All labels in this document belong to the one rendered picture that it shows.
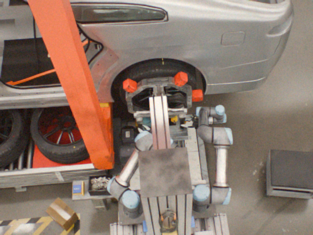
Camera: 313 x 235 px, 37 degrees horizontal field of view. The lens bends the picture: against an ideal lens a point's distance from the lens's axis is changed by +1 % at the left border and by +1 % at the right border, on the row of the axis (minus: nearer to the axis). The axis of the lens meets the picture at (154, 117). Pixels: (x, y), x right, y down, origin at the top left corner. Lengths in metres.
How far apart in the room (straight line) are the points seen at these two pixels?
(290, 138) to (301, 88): 0.61
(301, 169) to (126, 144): 1.54
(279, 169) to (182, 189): 2.08
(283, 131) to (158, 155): 2.63
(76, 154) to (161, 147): 1.93
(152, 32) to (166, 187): 1.40
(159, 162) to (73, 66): 0.81
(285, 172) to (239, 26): 1.45
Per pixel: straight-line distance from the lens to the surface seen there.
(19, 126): 4.38
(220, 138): 3.29
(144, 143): 3.19
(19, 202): 4.63
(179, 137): 4.47
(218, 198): 3.31
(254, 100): 4.92
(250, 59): 3.70
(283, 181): 4.18
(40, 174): 4.29
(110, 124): 3.99
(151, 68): 3.65
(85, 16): 3.26
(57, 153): 4.17
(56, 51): 2.63
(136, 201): 3.29
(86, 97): 3.00
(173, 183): 2.26
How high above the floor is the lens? 4.12
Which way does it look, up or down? 60 degrees down
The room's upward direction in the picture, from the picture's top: 6 degrees counter-clockwise
